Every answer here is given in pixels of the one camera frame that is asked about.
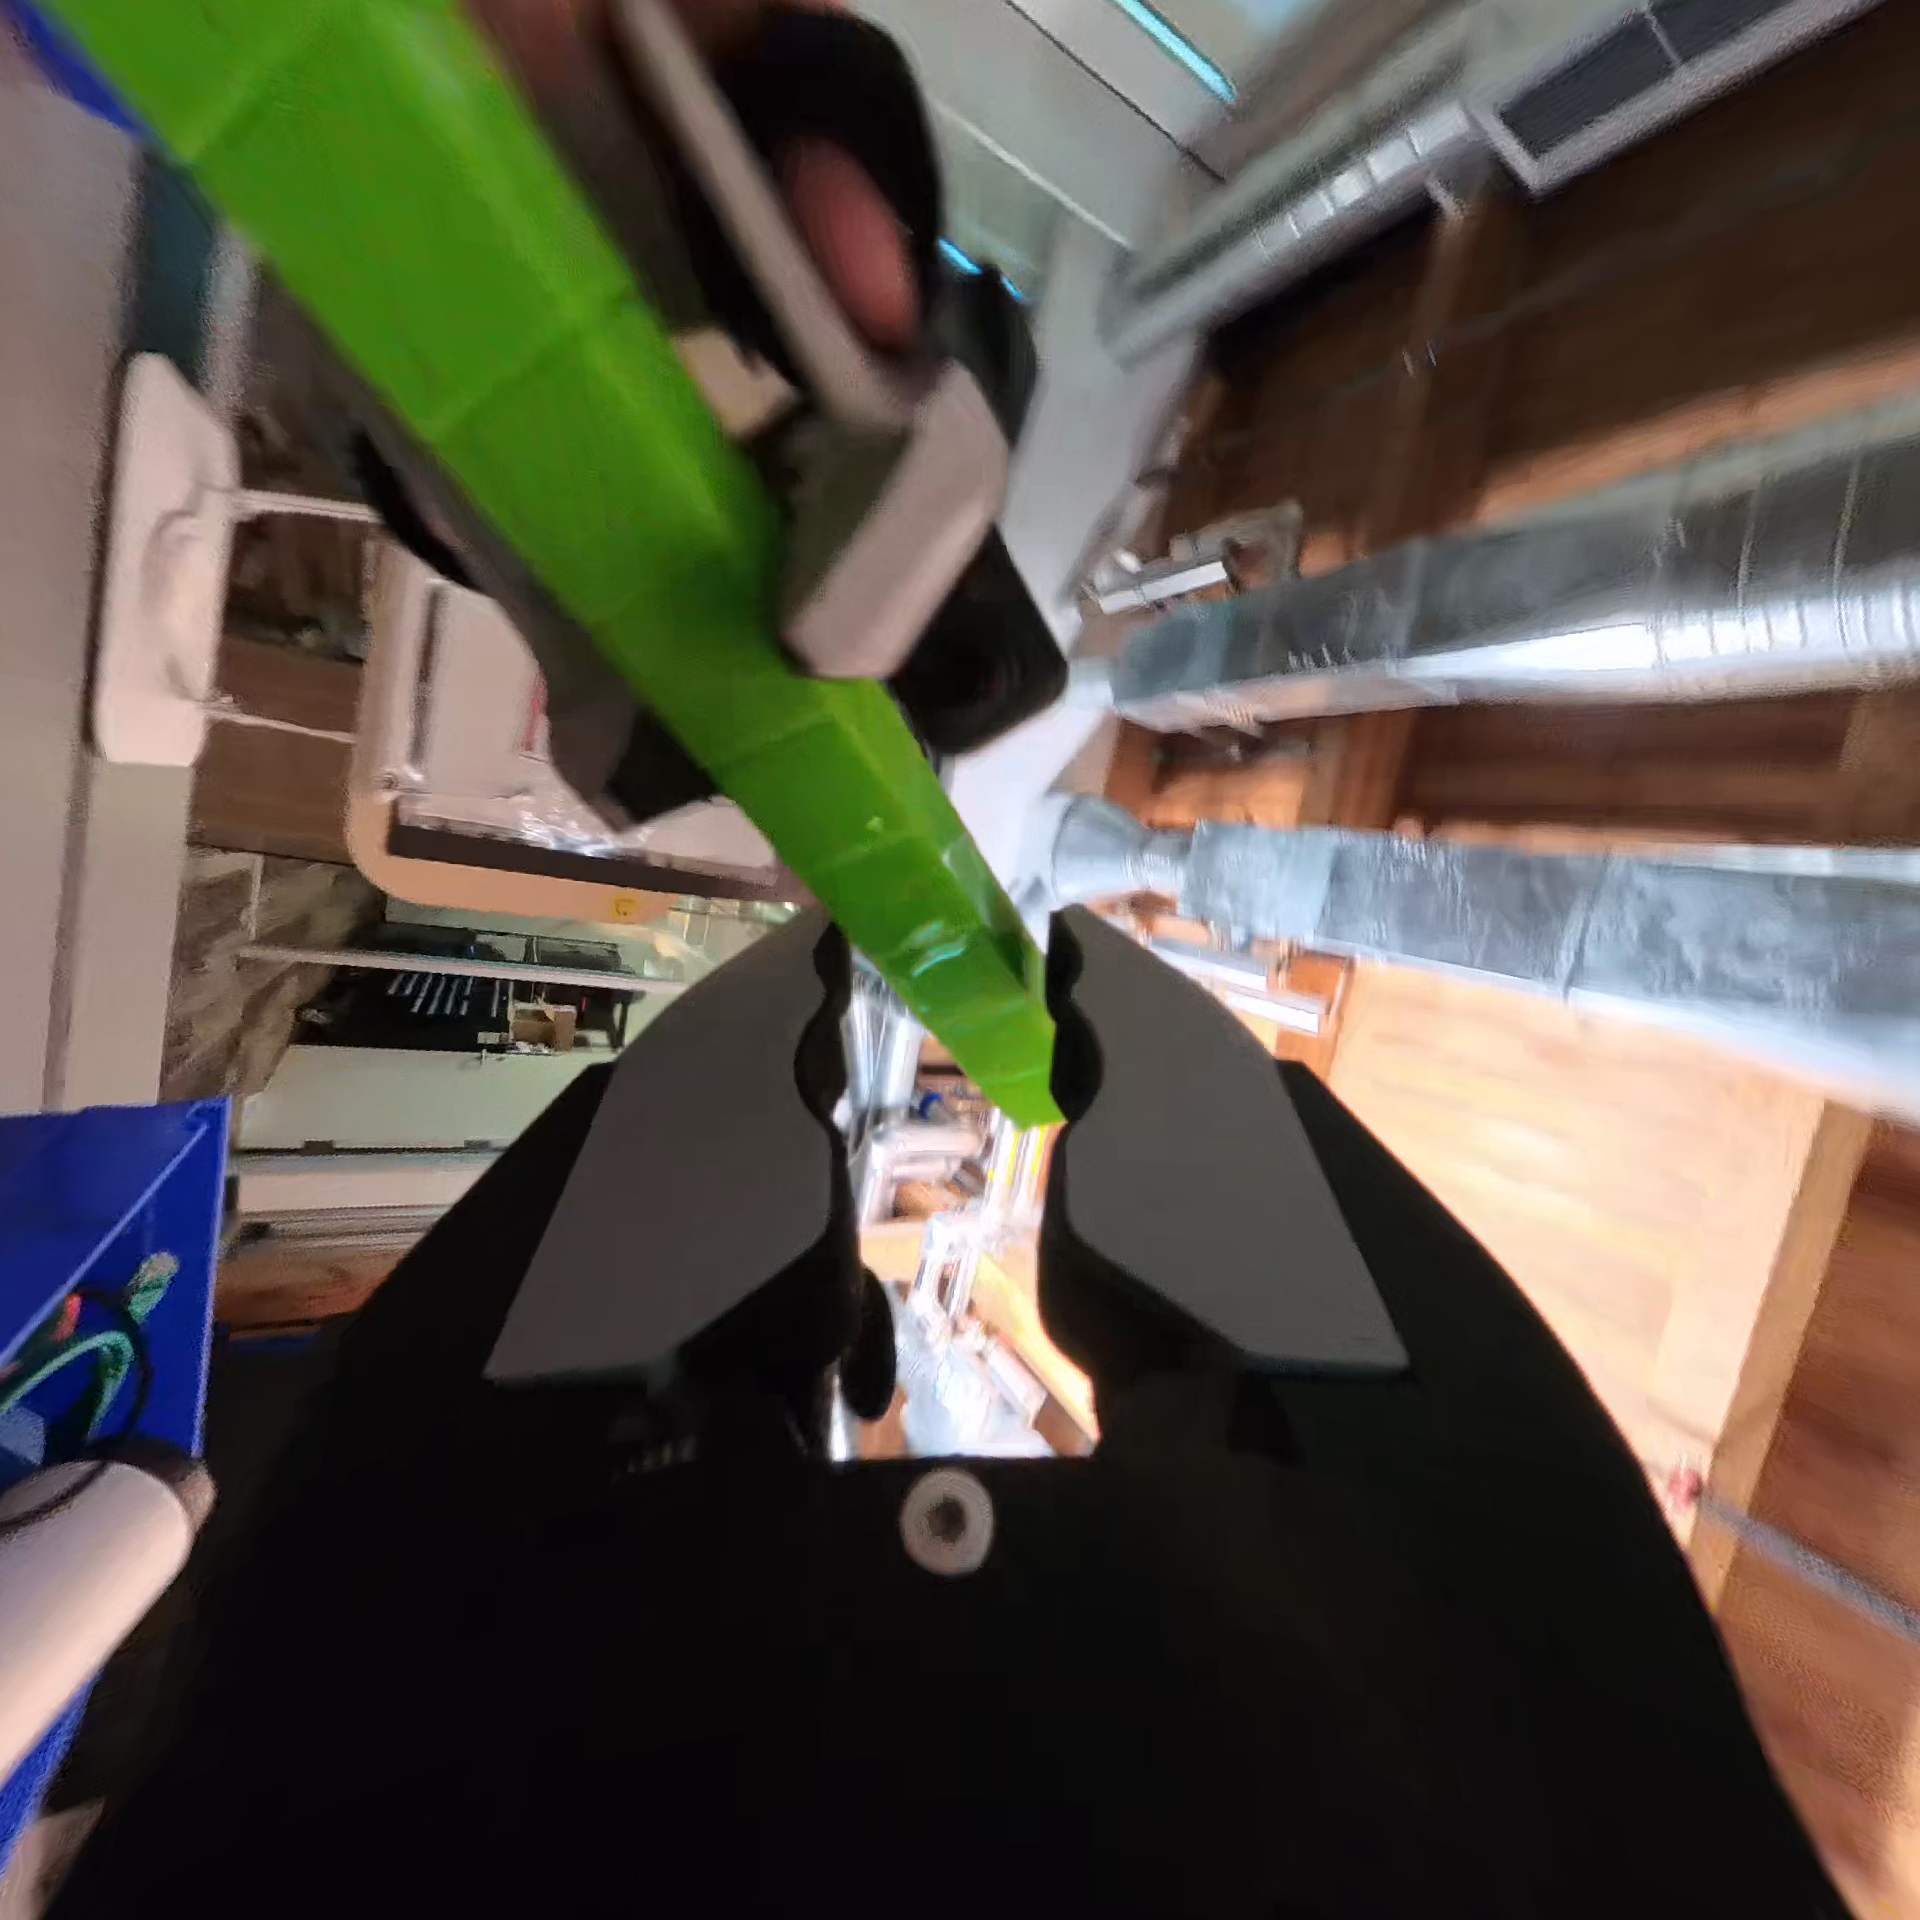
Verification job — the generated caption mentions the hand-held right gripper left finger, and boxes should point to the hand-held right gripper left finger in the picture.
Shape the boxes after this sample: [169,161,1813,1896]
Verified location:
[485,907,899,1423]

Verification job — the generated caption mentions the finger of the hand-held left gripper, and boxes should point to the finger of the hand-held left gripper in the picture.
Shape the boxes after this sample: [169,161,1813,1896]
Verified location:
[613,0,1010,681]
[356,423,725,824]

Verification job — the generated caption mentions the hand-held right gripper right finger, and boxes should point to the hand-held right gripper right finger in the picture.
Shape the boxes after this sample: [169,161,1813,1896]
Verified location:
[1036,903,1415,1402]

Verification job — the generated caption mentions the green segmented bar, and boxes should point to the green segmented bar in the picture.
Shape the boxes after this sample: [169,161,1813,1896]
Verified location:
[41,0,1071,1128]

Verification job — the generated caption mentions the blue plastic bin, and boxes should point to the blue plastic bin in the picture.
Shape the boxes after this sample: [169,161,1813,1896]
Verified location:
[0,1095,233,1863]

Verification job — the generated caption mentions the person's left hand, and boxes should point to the person's left hand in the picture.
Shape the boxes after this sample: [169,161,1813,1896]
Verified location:
[780,136,922,354]

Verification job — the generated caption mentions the white paper roll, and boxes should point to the white paper roll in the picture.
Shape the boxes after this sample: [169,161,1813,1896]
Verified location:
[0,1457,215,1789]

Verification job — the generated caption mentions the metal ceiling bracket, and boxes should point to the metal ceiling bracket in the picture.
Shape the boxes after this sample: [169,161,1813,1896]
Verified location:
[1079,502,1307,618]

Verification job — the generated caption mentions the silver ventilation duct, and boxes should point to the silver ventilation duct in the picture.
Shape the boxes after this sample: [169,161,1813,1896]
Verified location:
[1111,405,1920,736]
[1036,790,1920,1127]

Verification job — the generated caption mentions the teal network cable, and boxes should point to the teal network cable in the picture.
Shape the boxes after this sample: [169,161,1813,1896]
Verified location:
[0,1251,183,1426]

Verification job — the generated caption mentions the black cable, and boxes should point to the black cable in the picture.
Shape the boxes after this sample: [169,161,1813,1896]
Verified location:
[60,1287,161,1465]

